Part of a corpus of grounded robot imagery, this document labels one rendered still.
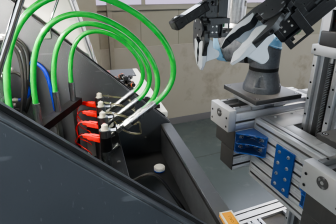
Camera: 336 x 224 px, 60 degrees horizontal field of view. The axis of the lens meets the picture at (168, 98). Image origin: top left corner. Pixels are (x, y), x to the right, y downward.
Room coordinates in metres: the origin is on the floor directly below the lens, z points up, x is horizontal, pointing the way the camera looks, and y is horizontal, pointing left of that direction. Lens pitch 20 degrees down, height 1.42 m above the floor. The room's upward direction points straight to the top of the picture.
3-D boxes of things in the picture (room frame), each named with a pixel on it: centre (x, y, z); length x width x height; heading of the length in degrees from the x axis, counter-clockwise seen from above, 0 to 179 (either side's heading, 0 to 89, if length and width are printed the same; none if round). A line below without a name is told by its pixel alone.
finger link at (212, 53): (0.83, -0.12, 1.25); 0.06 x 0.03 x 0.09; 106
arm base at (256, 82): (1.15, -0.39, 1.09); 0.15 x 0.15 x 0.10
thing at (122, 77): (1.39, 0.21, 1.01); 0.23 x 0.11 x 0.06; 16
